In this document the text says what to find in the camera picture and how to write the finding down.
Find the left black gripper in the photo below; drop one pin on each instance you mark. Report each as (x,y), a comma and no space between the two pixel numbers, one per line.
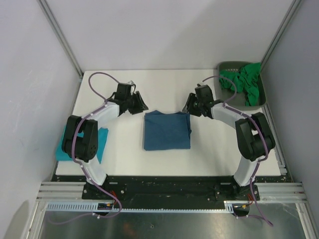
(140,106)

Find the white slotted cable duct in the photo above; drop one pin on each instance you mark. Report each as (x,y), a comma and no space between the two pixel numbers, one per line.
(103,207)

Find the right aluminium frame post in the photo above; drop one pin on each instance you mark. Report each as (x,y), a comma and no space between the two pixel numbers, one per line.
(289,16)

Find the grey plastic bin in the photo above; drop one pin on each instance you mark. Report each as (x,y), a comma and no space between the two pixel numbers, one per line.
(238,101)

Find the teal t shirt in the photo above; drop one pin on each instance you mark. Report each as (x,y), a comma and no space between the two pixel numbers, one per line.
(102,141)

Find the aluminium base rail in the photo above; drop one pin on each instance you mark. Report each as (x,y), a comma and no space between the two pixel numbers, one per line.
(283,188)

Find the aluminium frame post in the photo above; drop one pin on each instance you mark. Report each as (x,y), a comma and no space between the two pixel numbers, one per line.
(55,26)
(289,16)

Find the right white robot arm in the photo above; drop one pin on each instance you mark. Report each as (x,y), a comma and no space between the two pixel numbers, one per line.
(254,137)

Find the left aluminium frame post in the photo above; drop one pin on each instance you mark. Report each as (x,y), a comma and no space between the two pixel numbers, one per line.
(55,26)

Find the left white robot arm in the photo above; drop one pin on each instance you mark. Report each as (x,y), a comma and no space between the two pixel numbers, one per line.
(80,140)

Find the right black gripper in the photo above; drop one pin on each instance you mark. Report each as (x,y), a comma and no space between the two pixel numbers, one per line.
(189,107)

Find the green crumpled t shirt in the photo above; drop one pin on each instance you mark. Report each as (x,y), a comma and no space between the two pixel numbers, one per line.
(242,77)

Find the dark blue t shirt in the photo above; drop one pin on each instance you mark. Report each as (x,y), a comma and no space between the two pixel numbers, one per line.
(166,131)

